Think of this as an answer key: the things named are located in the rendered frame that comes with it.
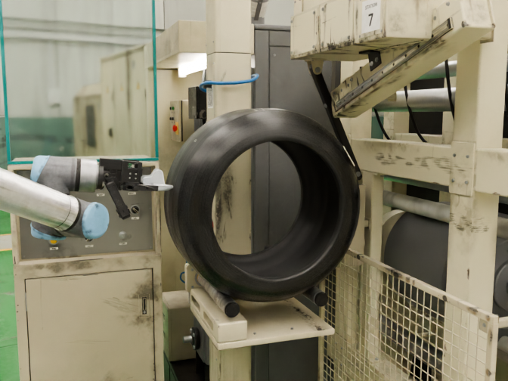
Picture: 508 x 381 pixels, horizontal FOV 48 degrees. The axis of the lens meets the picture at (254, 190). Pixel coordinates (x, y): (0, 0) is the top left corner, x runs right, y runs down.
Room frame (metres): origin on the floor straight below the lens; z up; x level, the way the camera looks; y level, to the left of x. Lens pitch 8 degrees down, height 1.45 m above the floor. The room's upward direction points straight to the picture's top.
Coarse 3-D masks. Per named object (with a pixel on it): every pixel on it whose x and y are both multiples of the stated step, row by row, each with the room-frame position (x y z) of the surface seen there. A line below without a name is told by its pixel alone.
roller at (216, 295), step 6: (198, 276) 1.85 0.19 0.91; (204, 282) 1.77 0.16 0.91; (204, 288) 1.76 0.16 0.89; (210, 288) 1.70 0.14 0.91; (210, 294) 1.69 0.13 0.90; (216, 294) 1.64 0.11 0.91; (222, 294) 1.62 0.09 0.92; (216, 300) 1.62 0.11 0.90; (222, 300) 1.58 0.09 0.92; (228, 300) 1.56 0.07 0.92; (222, 306) 1.56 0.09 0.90; (228, 306) 1.54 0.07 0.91; (234, 306) 1.54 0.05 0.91; (228, 312) 1.54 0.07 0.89; (234, 312) 1.54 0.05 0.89
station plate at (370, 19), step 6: (372, 0) 1.47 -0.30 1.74; (378, 0) 1.44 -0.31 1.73; (366, 6) 1.50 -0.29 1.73; (372, 6) 1.47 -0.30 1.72; (378, 6) 1.44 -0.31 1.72; (366, 12) 1.49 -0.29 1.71; (372, 12) 1.47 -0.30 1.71; (378, 12) 1.44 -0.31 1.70; (366, 18) 1.49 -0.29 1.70; (372, 18) 1.47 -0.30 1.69; (378, 18) 1.44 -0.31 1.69; (366, 24) 1.49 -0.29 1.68; (372, 24) 1.46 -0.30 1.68; (378, 24) 1.44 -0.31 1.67; (366, 30) 1.49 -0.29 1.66; (372, 30) 1.46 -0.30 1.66
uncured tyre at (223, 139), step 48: (192, 144) 1.63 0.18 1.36; (240, 144) 1.55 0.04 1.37; (288, 144) 1.89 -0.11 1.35; (336, 144) 1.66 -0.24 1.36; (192, 192) 1.52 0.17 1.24; (336, 192) 1.83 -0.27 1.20; (192, 240) 1.52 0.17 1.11; (288, 240) 1.89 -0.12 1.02; (336, 240) 1.64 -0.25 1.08; (240, 288) 1.55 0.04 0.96; (288, 288) 1.60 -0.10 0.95
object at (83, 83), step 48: (0, 0) 2.05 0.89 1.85; (48, 0) 2.10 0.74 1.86; (96, 0) 2.16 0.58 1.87; (144, 0) 2.22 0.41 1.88; (48, 48) 2.10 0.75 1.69; (96, 48) 2.16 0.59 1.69; (144, 48) 2.21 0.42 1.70; (48, 96) 2.10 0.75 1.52; (96, 96) 2.15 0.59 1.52; (144, 96) 2.21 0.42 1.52; (48, 144) 2.10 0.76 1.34; (96, 144) 2.15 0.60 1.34; (144, 144) 2.21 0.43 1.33
